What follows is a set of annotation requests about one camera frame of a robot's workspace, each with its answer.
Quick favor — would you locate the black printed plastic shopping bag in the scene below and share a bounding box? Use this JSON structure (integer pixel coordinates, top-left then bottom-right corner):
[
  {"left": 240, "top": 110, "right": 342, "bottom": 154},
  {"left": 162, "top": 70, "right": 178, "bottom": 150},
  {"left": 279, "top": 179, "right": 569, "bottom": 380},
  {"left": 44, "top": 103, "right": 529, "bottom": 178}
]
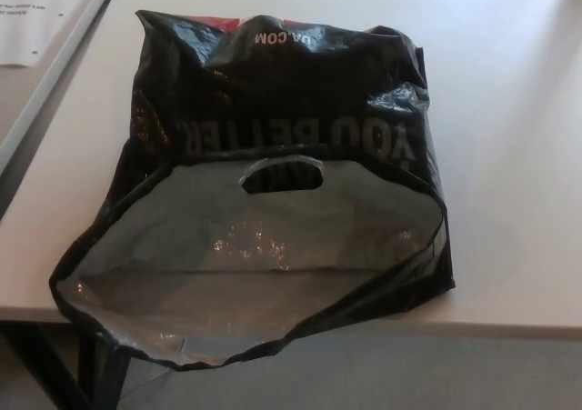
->
[{"left": 48, "top": 8, "right": 457, "bottom": 369}]

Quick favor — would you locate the adjacent light grey table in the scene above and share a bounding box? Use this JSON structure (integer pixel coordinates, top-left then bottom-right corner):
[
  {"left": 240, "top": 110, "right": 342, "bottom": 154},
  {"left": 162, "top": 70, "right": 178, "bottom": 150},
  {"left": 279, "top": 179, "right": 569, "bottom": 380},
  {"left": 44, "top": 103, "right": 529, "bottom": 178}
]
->
[{"left": 0, "top": 0, "right": 122, "bottom": 223}]

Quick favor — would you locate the white printed paper sheet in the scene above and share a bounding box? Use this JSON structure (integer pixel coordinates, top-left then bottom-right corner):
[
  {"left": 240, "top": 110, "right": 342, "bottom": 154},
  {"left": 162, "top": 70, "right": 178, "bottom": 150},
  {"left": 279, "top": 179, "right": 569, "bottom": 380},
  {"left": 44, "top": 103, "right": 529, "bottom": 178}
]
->
[{"left": 0, "top": 0, "right": 102, "bottom": 68}]

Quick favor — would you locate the thin grey floor wire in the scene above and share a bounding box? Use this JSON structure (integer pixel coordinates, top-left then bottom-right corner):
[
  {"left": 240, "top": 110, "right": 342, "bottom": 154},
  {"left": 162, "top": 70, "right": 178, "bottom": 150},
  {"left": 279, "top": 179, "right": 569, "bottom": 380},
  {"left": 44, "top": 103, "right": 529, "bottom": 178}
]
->
[{"left": 131, "top": 362, "right": 186, "bottom": 400}]

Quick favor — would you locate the black desk frame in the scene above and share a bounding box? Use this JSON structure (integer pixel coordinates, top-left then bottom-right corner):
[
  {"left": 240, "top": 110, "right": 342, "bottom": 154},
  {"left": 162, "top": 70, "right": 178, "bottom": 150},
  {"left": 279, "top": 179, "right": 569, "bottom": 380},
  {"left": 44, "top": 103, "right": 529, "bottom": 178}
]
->
[{"left": 0, "top": 321, "right": 134, "bottom": 410}]

